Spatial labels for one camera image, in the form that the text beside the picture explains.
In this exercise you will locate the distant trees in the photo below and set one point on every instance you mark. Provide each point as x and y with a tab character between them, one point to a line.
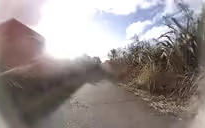
88	63

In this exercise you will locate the grey concrete path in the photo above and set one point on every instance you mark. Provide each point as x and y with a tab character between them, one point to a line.
110	106

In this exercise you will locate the tall flax bushes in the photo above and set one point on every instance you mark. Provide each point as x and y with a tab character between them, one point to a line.
166	63

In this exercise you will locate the dry leaf litter strip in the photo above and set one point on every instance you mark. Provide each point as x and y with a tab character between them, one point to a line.
156	100

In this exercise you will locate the dark green hedge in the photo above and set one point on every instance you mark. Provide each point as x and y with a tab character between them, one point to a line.
40	86

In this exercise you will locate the red building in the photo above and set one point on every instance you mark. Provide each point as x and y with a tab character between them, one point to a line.
13	43

